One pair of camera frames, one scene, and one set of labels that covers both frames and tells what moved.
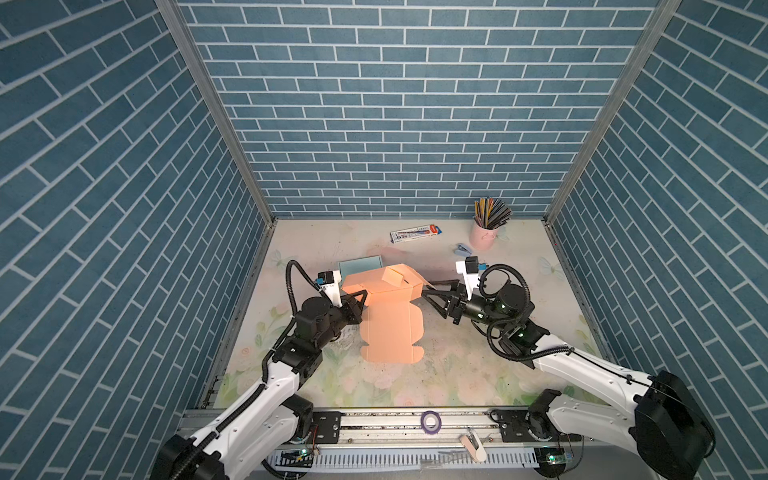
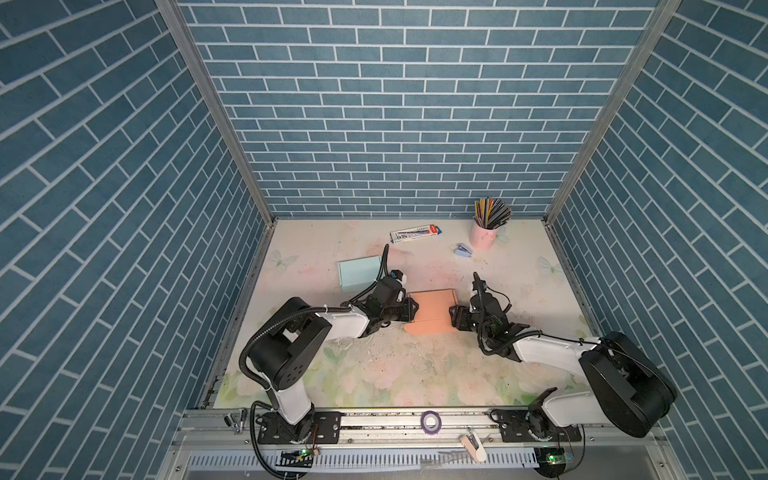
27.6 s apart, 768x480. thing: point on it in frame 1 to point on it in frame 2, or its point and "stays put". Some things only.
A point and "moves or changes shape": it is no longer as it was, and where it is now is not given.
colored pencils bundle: x=491 y=213 stays put
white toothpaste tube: x=414 y=233 stays put
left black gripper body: x=335 y=320 to x=392 y=313
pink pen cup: x=482 y=238 stays put
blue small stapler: x=462 y=250 stays put
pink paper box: x=390 y=322 moves or changes shape
